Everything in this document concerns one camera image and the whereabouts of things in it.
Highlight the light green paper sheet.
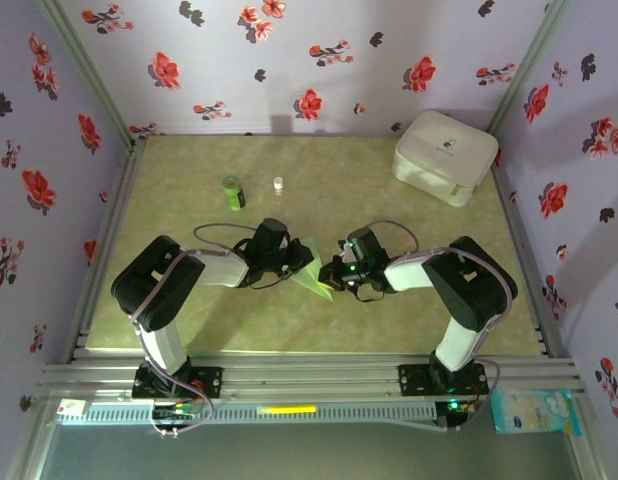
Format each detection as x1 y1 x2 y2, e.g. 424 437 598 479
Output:
290 234 336 304

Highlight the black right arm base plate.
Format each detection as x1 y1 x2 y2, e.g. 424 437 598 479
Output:
397 363 490 397

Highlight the aluminium mounting rail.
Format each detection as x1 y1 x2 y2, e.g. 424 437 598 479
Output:
38 351 588 401

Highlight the blue wet wipes packet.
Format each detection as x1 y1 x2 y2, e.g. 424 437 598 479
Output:
489 388 583 437

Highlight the grey slotted cable duct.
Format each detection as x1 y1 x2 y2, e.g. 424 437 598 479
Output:
56 401 439 427

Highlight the yellow strip label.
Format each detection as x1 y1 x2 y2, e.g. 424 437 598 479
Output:
257 404 318 416

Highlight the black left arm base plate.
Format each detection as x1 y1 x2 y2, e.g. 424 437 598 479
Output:
131 363 224 400

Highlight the aluminium table side rail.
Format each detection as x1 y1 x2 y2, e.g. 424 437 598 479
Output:
491 162 565 359
61 139 149 365

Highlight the small white box red mark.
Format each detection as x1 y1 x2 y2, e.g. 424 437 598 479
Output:
57 398 89 419

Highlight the lilac left arm cable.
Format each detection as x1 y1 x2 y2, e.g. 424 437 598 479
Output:
131 223 260 439

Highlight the thin black left gripper cable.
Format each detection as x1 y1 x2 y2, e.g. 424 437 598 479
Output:
248 272 285 291

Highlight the green bottle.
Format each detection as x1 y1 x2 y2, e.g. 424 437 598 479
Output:
222 174 248 213

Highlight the aluminium frame post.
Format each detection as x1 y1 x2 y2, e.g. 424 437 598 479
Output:
568 394 613 480
34 0 143 149
6 394 58 480
487 0 574 137

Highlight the white zippered case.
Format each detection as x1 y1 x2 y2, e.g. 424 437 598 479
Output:
391 109 500 208

